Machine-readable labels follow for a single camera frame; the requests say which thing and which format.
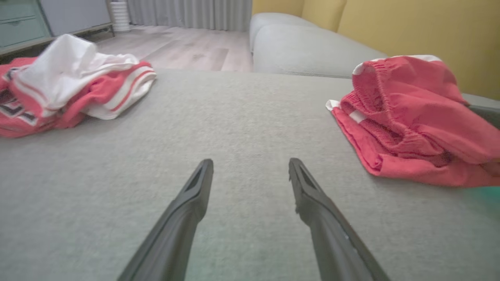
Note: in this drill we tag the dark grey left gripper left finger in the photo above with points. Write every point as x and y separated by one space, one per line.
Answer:
175 230

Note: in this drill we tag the teal drawer cabinet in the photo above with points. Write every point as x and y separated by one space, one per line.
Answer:
21 21

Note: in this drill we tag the white ribbed cylinder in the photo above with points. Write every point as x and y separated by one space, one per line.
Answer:
120 15

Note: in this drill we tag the large grey sofa seat cushion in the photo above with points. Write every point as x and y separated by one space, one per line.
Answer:
234 125

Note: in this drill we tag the red and white sports jersey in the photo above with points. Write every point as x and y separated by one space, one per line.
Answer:
66 82

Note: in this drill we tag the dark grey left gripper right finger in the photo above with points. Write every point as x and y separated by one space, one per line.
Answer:
332 234

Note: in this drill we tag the large yellow sofa back cushion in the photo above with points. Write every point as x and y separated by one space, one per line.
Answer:
422 31

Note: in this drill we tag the grey pleated curtain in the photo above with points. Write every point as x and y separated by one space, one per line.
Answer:
187 13

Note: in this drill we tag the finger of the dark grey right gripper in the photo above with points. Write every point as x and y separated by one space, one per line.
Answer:
490 116

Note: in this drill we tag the folded red knit garment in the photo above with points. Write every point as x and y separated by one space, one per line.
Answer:
414 121

